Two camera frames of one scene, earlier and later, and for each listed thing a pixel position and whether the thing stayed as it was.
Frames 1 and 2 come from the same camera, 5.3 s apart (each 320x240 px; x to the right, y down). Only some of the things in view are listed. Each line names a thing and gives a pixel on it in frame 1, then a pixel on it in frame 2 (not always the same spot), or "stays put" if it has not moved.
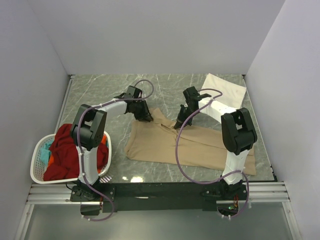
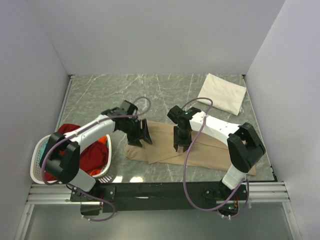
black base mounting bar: [168, 196] stays put
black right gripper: [181, 120] to [177, 141]
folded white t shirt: [232, 94] stays put
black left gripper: [145, 116] to [140, 133]
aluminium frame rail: [260, 193] stays put
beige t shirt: [198, 147] stays put
